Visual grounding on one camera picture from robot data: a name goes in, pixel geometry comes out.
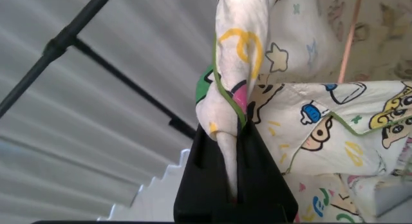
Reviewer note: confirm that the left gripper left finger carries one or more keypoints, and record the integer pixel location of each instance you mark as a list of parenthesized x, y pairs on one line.
[(202, 182)]

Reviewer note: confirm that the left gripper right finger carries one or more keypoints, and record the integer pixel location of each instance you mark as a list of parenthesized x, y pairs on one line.
[(260, 185)]

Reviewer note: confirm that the cream printed garment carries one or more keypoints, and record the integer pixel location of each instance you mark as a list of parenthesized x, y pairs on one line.
[(322, 121)]

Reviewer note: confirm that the pink clothes hanger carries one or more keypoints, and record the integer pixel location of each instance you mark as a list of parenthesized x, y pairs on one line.
[(350, 37)]

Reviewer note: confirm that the black clothes rack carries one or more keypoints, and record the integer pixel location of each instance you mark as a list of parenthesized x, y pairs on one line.
[(61, 42)]

